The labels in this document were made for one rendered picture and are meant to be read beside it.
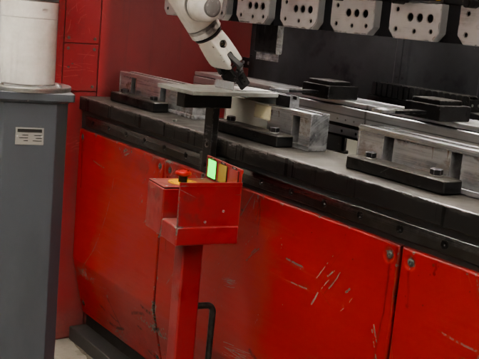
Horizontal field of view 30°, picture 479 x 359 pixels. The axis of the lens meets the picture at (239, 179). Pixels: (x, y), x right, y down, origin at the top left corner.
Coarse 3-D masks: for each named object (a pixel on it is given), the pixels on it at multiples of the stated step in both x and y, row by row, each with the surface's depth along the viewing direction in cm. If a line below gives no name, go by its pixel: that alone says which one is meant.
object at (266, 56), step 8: (256, 32) 243; (264, 32) 240; (272, 32) 237; (280, 32) 236; (256, 40) 243; (264, 40) 240; (272, 40) 237; (280, 40) 236; (256, 48) 243; (264, 48) 240; (272, 48) 237; (280, 48) 237; (256, 56) 245; (264, 56) 242; (272, 56) 239
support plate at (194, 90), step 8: (168, 88) 229; (176, 88) 226; (184, 88) 224; (192, 88) 227; (200, 88) 229; (208, 88) 231; (216, 88) 233; (240, 96) 228; (248, 96) 229; (256, 96) 230; (264, 96) 232; (272, 96) 233
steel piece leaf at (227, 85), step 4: (216, 80) 238; (220, 80) 236; (224, 80) 235; (216, 84) 238; (220, 84) 236; (224, 84) 235; (228, 84) 233; (232, 84) 232; (224, 88) 235; (228, 88) 233; (232, 88) 232; (236, 88) 236; (244, 88) 239; (248, 88) 240
